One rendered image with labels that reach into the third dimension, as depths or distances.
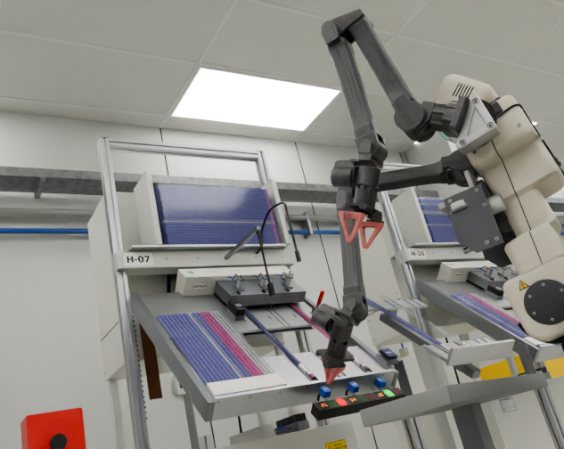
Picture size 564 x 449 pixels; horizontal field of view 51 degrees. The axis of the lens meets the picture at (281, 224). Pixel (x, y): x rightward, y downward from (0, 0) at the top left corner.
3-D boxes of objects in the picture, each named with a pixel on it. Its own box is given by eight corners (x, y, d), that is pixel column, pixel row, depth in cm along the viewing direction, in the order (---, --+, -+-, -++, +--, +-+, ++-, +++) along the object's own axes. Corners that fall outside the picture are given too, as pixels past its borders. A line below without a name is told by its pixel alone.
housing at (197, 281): (288, 303, 255) (294, 273, 251) (180, 310, 228) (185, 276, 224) (278, 295, 261) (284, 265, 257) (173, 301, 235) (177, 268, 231)
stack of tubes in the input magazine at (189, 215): (280, 243, 258) (267, 189, 268) (167, 244, 230) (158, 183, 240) (266, 255, 267) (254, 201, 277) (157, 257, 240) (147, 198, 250)
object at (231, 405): (390, 388, 201) (395, 370, 199) (211, 421, 165) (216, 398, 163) (388, 387, 202) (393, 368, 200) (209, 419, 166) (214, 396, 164)
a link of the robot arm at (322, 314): (358, 300, 173) (367, 312, 179) (328, 284, 179) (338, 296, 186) (336, 334, 170) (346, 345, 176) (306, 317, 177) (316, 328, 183)
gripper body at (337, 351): (314, 355, 178) (320, 332, 176) (341, 352, 183) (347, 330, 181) (325, 366, 173) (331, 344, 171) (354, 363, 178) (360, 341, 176)
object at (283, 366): (389, 379, 201) (392, 371, 200) (211, 411, 166) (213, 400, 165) (355, 351, 216) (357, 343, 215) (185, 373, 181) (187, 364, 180)
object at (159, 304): (326, 333, 231) (329, 322, 230) (164, 350, 196) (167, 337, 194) (283, 296, 257) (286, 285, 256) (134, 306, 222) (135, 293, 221)
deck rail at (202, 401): (211, 420, 165) (215, 402, 164) (205, 422, 164) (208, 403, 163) (134, 306, 222) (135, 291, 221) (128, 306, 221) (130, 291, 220)
